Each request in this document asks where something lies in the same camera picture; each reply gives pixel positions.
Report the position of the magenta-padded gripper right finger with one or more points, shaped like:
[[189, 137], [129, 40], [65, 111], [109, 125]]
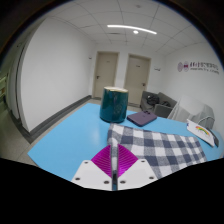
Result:
[[136, 173]]

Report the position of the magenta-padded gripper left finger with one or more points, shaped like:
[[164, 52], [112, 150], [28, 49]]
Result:
[[93, 173]]

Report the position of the grey white checkered towel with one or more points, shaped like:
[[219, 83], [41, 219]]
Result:
[[160, 150]]

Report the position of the purple smartphone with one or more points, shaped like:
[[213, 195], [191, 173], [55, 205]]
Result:
[[141, 118]]

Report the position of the dark teal mug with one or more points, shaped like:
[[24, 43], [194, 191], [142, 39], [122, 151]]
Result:
[[113, 105]]

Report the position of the grey sofa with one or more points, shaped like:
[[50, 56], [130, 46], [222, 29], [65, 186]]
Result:
[[163, 106]]

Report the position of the black bag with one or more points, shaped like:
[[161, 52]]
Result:
[[153, 100]]

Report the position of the white rainbow-printed pad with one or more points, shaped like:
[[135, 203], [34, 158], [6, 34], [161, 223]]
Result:
[[200, 130]]

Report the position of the white cloth-covered chair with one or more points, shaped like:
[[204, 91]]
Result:
[[193, 110]]

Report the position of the beige door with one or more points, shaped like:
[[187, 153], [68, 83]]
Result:
[[136, 80], [105, 75]]

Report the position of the round ceiling light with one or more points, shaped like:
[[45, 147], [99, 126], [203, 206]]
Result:
[[135, 32]]

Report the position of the long ceiling light strip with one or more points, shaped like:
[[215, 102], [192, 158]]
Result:
[[131, 28]]

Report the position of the wall sign with logos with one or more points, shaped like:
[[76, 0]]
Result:
[[200, 66]]

